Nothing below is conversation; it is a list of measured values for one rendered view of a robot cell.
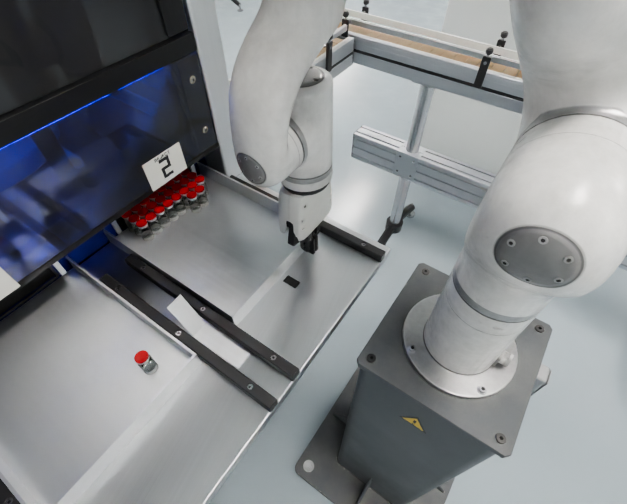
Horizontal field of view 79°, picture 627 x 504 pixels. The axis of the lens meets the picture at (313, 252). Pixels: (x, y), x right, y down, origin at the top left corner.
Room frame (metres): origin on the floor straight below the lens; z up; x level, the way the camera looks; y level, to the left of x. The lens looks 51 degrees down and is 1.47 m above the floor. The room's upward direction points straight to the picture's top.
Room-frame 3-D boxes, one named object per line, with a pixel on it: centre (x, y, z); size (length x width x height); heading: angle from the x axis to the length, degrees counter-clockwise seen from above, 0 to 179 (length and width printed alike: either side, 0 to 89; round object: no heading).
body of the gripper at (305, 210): (0.47, 0.01, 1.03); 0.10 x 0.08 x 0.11; 145
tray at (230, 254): (0.51, 0.20, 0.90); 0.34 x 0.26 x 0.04; 56
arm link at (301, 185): (0.47, 0.01, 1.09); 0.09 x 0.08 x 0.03; 145
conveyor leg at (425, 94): (1.26, -0.39, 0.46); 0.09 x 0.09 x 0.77; 55
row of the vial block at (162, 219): (0.57, 0.29, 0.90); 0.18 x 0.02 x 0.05; 146
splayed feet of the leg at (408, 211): (1.26, -0.39, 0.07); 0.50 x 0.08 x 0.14; 145
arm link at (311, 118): (0.47, 0.02, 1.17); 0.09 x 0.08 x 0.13; 145
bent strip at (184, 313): (0.29, 0.17, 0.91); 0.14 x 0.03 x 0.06; 56
